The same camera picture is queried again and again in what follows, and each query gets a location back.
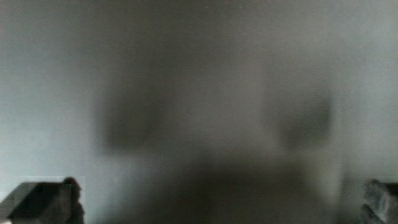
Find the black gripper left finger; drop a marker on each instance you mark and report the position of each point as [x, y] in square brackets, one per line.
[43, 203]

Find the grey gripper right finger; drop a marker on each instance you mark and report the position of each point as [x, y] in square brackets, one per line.
[379, 210]

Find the white cabinet body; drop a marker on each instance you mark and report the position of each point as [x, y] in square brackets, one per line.
[208, 104]

